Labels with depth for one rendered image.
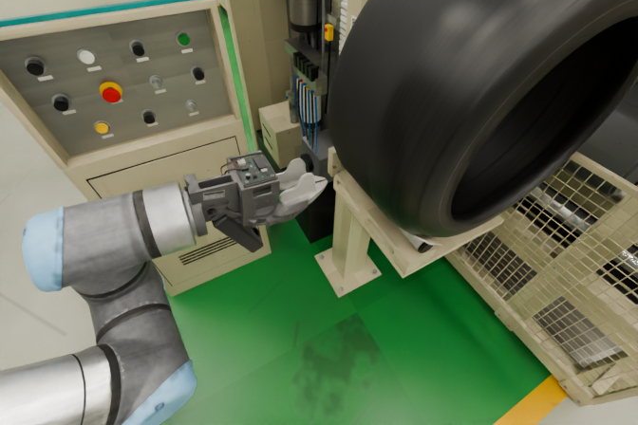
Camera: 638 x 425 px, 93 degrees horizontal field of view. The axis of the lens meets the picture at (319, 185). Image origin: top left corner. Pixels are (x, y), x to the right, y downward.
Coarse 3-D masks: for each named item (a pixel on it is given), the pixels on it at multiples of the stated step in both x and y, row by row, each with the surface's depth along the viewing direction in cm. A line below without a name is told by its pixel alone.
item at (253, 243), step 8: (224, 216) 42; (216, 224) 42; (224, 224) 42; (232, 224) 43; (240, 224) 45; (224, 232) 44; (232, 232) 44; (240, 232) 45; (248, 232) 47; (256, 232) 50; (240, 240) 47; (248, 240) 48; (256, 240) 49; (248, 248) 49; (256, 248) 50
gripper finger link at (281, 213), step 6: (276, 204) 45; (282, 204) 45; (294, 204) 45; (300, 204) 46; (306, 204) 47; (276, 210) 44; (282, 210) 44; (288, 210) 45; (294, 210) 45; (300, 210) 46; (270, 216) 44; (276, 216) 44; (282, 216) 44; (288, 216) 44; (294, 216) 46; (270, 222) 43; (276, 222) 44; (282, 222) 45
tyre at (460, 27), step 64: (384, 0) 45; (448, 0) 38; (512, 0) 34; (576, 0) 33; (384, 64) 43; (448, 64) 36; (512, 64) 35; (576, 64) 66; (384, 128) 44; (448, 128) 39; (512, 128) 80; (576, 128) 68; (384, 192) 50; (448, 192) 47; (512, 192) 70
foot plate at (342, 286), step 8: (320, 256) 167; (328, 256) 168; (368, 256) 168; (320, 264) 165; (328, 264) 165; (368, 264) 165; (328, 272) 162; (336, 272) 162; (360, 272) 162; (368, 272) 162; (376, 272) 161; (328, 280) 159; (336, 280) 159; (344, 280) 159; (352, 280) 159; (360, 280) 159; (368, 280) 159; (336, 288) 156; (344, 288) 156; (352, 288) 156
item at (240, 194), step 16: (240, 160) 42; (256, 160) 42; (192, 176) 39; (224, 176) 39; (240, 176) 40; (256, 176) 40; (272, 176) 41; (192, 192) 37; (208, 192) 38; (224, 192) 39; (240, 192) 40; (256, 192) 41; (272, 192) 41; (192, 208) 38; (208, 208) 40; (224, 208) 41; (240, 208) 42; (256, 208) 43; (272, 208) 44; (256, 224) 44
